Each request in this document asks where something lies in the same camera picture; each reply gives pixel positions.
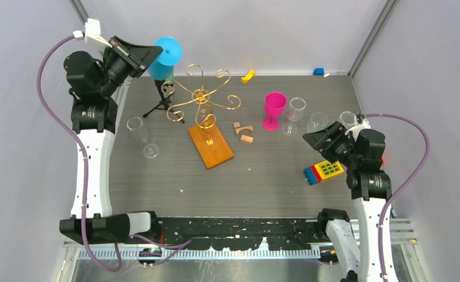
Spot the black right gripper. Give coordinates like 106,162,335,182
303,120,361,168

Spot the orange wooden rack base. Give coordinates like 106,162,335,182
188,125,234,170

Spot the colourful toy block calculator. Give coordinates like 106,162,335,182
303,160,344,185

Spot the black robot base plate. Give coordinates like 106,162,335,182
139,217,331,251

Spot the clear wine glass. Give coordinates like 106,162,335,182
126,116,159,159
338,111,358,130
306,112,328,133
282,97,307,136

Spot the clear wine glass front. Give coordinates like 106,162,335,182
282,97,307,136

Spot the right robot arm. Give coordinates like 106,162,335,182
303,122,398,281

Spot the blue plastic wine glass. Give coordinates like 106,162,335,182
147,36,183,80

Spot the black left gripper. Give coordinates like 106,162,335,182
98,36,162,97

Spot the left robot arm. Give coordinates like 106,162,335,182
59,36,163,244

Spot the small blue block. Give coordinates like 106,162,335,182
313,68,325,76

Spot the green microphone on tripod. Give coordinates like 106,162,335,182
143,79,185,123

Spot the gold wire wine glass rack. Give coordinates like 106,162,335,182
160,63,241,130

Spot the wooden arch block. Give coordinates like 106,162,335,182
235,126,254,135

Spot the wooden rectangular block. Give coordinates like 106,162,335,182
240,135,254,144

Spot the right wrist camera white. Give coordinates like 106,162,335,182
345,113,371,140

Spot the aluminium frame rail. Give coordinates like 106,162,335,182
69,0,126,85

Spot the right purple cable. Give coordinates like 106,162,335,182
364,113,431,282

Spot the yellow curved block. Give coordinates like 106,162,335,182
240,69,255,84

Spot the pink plastic wine glass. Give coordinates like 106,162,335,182
262,92,287,132

